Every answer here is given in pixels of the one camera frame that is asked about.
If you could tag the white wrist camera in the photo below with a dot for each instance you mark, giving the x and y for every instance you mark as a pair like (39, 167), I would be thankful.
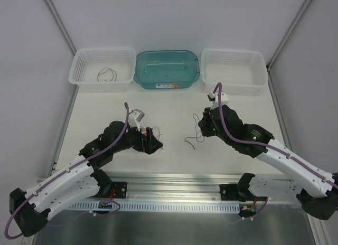
(135, 117)
(217, 98)

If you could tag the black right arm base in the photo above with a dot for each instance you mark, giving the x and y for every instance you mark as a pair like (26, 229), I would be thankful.
(232, 192)

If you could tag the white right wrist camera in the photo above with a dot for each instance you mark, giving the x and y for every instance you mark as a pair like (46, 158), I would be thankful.
(217, 98)

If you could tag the teal plastic tub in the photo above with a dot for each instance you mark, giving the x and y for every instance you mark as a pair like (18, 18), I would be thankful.
(166, 69)

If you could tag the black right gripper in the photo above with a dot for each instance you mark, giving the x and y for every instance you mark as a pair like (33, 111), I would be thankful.
(207, 122)

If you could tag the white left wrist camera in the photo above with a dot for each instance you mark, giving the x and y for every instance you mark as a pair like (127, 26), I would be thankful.
(135, 117)

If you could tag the white slotted cable duct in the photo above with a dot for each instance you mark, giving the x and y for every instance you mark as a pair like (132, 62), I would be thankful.
(139, 206)

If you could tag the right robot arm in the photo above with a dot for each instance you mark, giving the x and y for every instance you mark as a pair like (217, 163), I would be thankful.
(310, 187)

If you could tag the white mesh basket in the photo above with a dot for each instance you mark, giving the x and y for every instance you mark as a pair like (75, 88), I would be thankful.
(241, 72)
(103, 69)

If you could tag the left white mesh basket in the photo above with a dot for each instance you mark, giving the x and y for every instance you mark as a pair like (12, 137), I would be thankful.
(103, 69)

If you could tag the right white mesh basket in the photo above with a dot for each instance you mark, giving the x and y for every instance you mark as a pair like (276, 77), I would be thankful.
(241, 72)

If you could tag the aluminium frame rail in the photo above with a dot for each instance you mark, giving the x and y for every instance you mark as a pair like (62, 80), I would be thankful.
(171, 183)

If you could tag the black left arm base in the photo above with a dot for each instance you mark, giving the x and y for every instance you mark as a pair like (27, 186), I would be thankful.
(113, 190)

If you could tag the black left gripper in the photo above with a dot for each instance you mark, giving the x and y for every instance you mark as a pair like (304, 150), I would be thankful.
(147, 143)

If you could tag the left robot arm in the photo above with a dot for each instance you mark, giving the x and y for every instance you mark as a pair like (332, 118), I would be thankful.
(30, 218)

